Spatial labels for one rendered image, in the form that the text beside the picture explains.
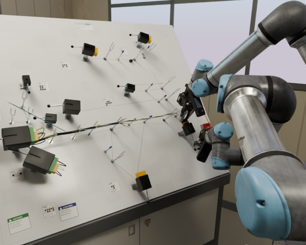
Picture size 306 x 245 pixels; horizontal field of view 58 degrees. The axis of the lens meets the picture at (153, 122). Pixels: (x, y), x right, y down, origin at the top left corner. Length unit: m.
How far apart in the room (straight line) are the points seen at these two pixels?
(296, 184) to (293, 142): 2.08
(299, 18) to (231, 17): 1.52
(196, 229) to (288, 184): 1.29
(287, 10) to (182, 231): 1.20
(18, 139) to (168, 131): 0.77
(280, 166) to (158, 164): 0.95
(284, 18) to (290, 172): 0.64
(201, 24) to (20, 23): 1.61
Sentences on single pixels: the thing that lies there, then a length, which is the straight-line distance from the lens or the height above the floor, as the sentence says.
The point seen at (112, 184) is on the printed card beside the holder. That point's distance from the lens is 1.28.
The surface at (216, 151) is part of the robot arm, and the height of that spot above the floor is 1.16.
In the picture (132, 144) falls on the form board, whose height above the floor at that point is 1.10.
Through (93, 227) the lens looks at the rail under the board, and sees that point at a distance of 1.25.
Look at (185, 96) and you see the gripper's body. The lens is 1.42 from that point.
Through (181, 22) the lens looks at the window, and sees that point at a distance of 2.72.
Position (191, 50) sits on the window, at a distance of 2.67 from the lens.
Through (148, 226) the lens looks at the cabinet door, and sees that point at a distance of 1.48.
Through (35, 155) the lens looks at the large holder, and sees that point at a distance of 1.10.
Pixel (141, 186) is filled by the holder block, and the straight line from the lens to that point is 1.24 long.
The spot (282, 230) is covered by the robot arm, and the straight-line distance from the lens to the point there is 0.50.
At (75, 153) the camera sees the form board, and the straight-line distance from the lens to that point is 1.27.
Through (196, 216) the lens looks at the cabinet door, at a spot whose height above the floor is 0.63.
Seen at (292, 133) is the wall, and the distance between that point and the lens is 2.56.
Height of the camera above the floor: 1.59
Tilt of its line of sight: 16 degrees down
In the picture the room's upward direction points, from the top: 1 degrees clockwise
